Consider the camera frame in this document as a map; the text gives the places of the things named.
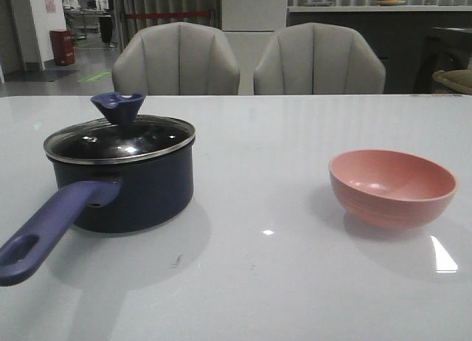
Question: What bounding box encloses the pink bowl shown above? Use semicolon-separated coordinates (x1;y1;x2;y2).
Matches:
329;149;458;230

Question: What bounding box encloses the dark grey counter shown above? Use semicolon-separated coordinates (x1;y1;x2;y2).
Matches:
288;5;471;94

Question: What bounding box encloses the grey upholstered chair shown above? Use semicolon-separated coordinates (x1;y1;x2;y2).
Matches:
254;23;386;95
112;22;240;95

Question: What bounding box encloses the person in black clothes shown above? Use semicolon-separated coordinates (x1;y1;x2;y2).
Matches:
99;0;118;49

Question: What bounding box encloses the glass lid blue knob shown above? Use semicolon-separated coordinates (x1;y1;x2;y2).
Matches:
44;92;195;165

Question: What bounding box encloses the left grey upholstered chair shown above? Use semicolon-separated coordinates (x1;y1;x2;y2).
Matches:
112;22;240;95

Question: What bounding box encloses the beige cushion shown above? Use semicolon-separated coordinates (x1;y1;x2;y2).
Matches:
432;69;472;95

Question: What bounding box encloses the dark blue saucepan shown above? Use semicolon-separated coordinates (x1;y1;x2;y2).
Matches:
1;139;195;286

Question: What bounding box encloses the red barrier belt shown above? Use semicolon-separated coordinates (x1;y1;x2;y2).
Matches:
125;10;213;20

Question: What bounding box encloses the right grey upholstered chair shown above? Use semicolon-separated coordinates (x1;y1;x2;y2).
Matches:
254;23;386;95

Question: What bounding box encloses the red trash bin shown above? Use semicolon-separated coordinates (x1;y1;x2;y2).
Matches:
49;30;75;66

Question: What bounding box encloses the white drawer cabinet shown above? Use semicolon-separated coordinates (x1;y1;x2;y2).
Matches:
221;0;288;95

